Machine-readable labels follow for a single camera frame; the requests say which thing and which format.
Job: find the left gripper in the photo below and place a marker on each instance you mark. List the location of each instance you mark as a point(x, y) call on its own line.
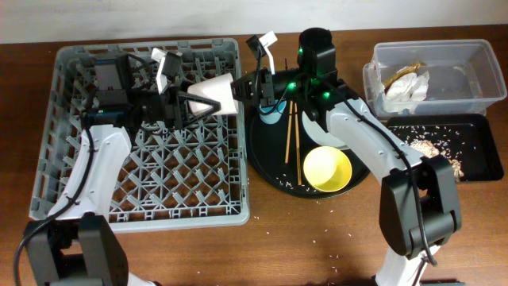
point(172, 98)

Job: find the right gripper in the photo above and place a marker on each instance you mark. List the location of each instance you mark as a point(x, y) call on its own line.
point(270, 96)

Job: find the pink plastic cup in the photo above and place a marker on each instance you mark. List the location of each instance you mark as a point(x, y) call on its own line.
point(217, 89)

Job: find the light blue plastic cup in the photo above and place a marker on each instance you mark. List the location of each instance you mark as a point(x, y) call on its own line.
point(271, 114)

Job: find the yellow plastic bowl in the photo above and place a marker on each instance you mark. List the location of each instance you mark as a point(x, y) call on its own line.
point(327, 169)

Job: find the white napkin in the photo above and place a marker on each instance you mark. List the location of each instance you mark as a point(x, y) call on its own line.
point(405, 93)

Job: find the gold snack wrapper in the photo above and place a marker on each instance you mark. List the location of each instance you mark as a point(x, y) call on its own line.
point(413, 68)

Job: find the food scraps and rice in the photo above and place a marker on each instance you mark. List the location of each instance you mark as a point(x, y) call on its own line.
point(430, 150)

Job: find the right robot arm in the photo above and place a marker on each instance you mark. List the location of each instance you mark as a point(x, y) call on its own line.
point(419, 204)

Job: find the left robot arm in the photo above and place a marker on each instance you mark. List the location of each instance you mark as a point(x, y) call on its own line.
point(75, 245)

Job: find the grey dishwasher rack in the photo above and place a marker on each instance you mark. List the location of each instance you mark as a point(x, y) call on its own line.
point(195, 177)

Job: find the clear plastic waste bin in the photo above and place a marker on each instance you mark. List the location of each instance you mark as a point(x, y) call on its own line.
point(464, 77)

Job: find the black rectangular waste tray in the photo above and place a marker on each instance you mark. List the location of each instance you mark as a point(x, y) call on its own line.
point(465, 137)

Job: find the left wooden chopstick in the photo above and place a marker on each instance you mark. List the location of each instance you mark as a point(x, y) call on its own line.
point(289, 129)

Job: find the wooden chopstick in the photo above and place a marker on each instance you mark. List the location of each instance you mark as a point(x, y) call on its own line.
point(289, 129)
point(297, 144)

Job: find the round black tray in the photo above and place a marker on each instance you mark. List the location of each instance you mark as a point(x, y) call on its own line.
point(266, 145)

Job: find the right wooden chopstick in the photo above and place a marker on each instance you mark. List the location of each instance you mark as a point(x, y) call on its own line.
point(297, 144)

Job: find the grey round plate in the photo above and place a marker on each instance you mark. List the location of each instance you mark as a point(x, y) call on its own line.
point(319, 136)

